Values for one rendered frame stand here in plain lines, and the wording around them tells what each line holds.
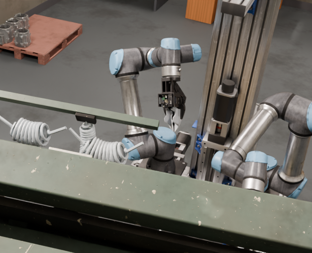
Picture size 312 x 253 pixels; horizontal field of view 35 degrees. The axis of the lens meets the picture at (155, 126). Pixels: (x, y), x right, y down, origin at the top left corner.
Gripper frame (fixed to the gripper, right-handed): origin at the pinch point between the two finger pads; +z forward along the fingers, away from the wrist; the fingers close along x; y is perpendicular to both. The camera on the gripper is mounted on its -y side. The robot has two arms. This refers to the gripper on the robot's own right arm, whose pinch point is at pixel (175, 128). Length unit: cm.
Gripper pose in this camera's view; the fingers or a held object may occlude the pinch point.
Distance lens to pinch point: 198.7
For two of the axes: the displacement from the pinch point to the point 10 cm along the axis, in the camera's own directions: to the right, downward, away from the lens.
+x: 8.8, -0.2, -4.8
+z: 0.3, 10.0, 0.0
